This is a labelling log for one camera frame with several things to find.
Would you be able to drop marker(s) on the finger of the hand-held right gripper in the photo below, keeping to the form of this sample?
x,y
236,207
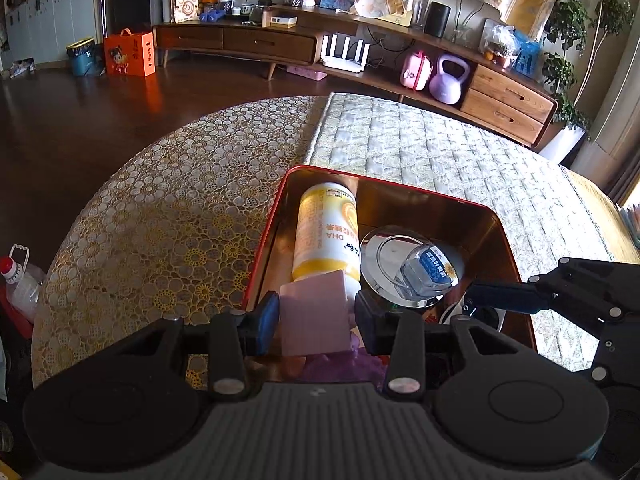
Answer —
x,y
500,296
617,350

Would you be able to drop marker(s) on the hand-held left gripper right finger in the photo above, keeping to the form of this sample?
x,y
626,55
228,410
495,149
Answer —
x,y
367,322

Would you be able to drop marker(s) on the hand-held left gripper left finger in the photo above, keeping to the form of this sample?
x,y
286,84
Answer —
x,y
262,322

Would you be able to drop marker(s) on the pink block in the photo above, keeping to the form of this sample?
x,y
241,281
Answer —
x,y
312,312

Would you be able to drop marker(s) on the round metal tin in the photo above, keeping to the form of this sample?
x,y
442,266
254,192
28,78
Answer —
x,y
380,260

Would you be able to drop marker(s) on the small clear blue-label bottle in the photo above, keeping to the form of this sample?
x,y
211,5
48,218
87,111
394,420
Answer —
x,y
427,270

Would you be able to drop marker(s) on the yellow white bottle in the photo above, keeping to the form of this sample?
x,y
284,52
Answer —
x,y
325,230

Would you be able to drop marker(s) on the red tin box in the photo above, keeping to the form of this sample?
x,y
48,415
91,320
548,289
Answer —
x,y
425,210

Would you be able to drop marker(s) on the yellow woven mat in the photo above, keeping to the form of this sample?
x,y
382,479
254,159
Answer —
x,y
600,215

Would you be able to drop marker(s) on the quilted cream mat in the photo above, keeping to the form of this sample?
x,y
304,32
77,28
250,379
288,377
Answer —
x,y
450,150

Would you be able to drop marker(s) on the lace circle-pattern tablecloth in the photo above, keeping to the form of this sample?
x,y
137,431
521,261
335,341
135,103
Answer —
x,y
165,200

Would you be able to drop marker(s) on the purple kettlebell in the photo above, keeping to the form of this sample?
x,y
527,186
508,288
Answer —
x,y
447,85

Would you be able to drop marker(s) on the pink case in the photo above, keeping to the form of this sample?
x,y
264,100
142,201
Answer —
x,y
415,71

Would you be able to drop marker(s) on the blue packet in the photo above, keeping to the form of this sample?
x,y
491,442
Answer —
x,y
527,55

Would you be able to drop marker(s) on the red-capped plastic bottle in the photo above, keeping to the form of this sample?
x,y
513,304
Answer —
x,y
20,285

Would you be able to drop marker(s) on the clear plastic bag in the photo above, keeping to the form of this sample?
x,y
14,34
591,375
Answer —
x,y
500,42

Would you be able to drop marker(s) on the flat pink box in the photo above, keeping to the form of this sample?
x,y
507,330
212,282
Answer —
x,y
308,72

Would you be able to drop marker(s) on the tall potted plant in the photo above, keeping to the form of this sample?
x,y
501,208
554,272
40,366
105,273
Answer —
x,y
580,50

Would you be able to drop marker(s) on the white router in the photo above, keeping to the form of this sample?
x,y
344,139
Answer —
x,y
345,52

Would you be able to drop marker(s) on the wooden tv stand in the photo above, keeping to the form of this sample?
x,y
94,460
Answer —
x,y
280,45

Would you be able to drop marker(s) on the black speaker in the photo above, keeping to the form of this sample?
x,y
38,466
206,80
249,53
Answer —
x,y
438,19

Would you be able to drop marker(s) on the orange gift box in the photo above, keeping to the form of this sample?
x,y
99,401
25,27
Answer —
x,y
129,55

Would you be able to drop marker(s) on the small white box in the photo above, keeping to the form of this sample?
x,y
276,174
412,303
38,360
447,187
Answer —
x,y
282,21

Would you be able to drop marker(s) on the teal bin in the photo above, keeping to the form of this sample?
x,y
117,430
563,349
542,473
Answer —
x,y
82,59

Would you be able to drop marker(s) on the printed snack bag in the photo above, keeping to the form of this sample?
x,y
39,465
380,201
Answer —
x,y
186,2

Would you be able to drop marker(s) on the pair of shoes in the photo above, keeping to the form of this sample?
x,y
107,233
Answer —
x,y
22,68

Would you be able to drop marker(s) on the wall cabinet unit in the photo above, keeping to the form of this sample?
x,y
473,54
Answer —
x,y
50,15

